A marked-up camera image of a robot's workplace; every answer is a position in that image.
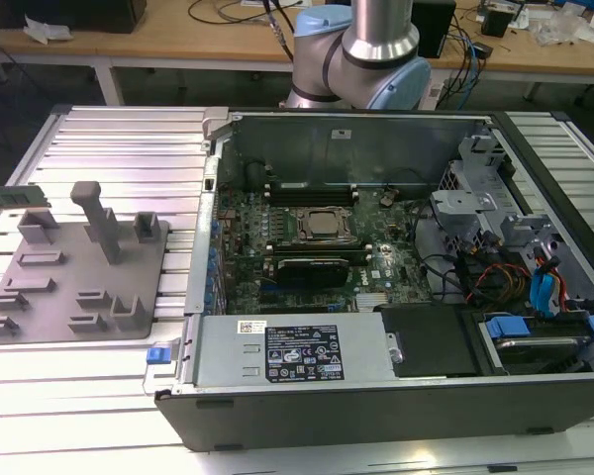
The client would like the clear plastic bag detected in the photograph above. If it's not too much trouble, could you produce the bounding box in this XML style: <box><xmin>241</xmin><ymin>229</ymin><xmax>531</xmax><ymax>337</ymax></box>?
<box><xmin>533</xmin><ymin>8</ymin><xmax>593</xmax><ymax>47</ymax></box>

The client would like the large black box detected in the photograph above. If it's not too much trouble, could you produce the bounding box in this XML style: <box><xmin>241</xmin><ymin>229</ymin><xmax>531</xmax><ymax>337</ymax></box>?
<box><xmin>0</xmin><ymin>0</ymin><xmax>149</xmax><ymax>35</ymax></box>

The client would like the red yellow wire bundle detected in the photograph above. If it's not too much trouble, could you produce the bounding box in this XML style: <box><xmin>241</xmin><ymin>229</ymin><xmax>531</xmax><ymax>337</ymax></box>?
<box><xmin>464</xmin><ymin>263</ymin><xmax>532</xmax><ymax>304</ymax></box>

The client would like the grey metal drive cage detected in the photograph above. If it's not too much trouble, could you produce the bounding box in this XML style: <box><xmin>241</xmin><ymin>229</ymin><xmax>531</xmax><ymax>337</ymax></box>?
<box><xmin>429</xmin><ymin>132</ymin><xmax>568</xmax><ymax>278</ymax></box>

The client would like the crumpled white paper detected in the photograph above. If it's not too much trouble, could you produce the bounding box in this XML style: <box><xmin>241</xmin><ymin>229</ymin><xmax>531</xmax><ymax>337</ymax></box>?
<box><xmin>22</xmin><ymin>13</ymin><xmax>74</xmax><ymax>46</ymax></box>

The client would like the grey parts rack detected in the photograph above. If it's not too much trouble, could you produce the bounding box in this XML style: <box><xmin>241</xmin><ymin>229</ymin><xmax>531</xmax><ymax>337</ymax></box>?
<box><xmin>0</xmin><ymin>180</ymin><xmax>173</xmax><ymax>346</ymax></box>

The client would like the green motherboard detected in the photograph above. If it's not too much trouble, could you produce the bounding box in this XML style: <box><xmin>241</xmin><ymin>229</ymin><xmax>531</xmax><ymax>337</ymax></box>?
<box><xmin>216</xmin><ymin>186</ymin><xmax>440</xmax><ymax>317</ymax></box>

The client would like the green RAM stick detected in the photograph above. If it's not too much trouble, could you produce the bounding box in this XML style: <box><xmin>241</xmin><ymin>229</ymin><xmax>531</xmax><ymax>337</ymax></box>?
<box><xmin>0</xmin><ymin>184</ymin><xmax>50</xmax><ymax>210</ymax></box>
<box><xmin>272</xmin><ymin>246</ymin><xmax>372</xmax><ymax>263</ymax></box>

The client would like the open black PC case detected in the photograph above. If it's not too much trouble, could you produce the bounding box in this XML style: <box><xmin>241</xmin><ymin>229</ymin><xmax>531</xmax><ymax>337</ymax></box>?
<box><xmin>143</xmin><ymin>106</ymin><xmax>594</xmax><ymax>454</ymax></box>

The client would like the silver chipset heatsink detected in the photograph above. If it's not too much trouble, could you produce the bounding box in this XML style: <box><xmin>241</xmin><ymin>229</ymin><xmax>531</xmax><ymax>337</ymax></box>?
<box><xmin>354</xmin><ymin>292</ymin><xmax>393</xmax><ymax>312</ymax></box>

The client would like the grey power supply unit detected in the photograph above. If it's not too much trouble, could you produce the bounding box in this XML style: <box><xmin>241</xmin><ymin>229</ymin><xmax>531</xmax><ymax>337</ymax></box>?
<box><xmin>191</xmin><ymin>315</ymin><xmax>396</xmax><ymax>388</ymax></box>

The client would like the hard disk in blue carrier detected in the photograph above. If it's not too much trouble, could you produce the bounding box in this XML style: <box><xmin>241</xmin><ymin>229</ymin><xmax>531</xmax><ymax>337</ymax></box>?
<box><xmin>478</xmin><ymin>314</ymin><xmax>594</xmax><ymax>375</ymax></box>

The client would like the CPU socket with CPU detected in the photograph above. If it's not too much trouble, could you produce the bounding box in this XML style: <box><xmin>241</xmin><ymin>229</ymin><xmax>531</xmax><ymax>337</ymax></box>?
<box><xmin>294</xmin><ymin>206</ymin><xmax>353</xmax><ymax>244</ymax></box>

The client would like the small black box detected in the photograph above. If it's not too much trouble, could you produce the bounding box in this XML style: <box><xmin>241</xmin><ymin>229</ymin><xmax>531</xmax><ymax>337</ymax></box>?
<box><xmin>479</xmin><ymin>8</ymin><xmax>517</xmax><ymax>37</ymax></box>

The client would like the black graphics card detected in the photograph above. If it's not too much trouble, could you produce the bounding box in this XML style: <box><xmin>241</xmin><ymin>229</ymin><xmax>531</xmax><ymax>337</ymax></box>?
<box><xmin>275</xmin><ymin>255</ymin><xmax>351</xmax><ymax>289</ymax></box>

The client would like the tall black box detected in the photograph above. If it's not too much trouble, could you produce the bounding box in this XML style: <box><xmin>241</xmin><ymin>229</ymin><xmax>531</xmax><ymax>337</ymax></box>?
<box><xmin>418</xmin><ymin>0</ymin><xmax>457</xmax><ymax>59</ymax></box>

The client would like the wooden desk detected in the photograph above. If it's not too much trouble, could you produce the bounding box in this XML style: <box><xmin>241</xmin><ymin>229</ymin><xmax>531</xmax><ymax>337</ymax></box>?
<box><xmin>0</xmin><ymin>0</ymin><xmax>594</xmax><ymax>108</ymax></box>

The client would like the black plastic shroud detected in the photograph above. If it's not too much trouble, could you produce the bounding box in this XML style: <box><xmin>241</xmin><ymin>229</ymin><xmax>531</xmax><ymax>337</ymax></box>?
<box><xmin>374</xmin><ymin>302</ymin><xmax>482</xmax><ymax>380</ymax></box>

